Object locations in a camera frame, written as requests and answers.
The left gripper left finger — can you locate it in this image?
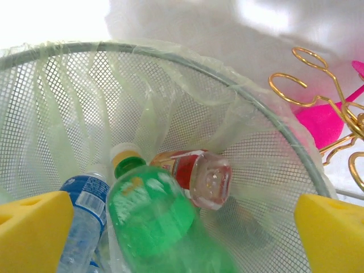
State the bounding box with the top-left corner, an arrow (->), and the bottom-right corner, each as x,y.
0,191 -> 75,273

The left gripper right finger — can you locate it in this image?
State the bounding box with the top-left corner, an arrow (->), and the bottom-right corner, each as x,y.
293,193 -> 364,273

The blue label bottle white cap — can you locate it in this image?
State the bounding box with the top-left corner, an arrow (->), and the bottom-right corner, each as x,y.
58,163 -> 114,273

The green bottle yellow cap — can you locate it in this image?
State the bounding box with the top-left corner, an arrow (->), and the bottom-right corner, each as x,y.
105,152 -> 239,273

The red yellow snack packet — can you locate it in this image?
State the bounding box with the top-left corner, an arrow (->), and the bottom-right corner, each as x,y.
109,142 -> 233,211

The green-lined trash bin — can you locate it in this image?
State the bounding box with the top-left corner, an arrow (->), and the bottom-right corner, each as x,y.
0,39 -> 339,273

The mesh waste bin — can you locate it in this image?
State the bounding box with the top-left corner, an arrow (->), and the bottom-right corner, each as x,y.
0,41 -> 339,273

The pink wine glass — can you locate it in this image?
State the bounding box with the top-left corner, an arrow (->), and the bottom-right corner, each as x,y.
295,59 -> 364,150

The gold wire glass rack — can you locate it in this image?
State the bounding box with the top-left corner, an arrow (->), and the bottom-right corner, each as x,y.
268,47 -> 364,191

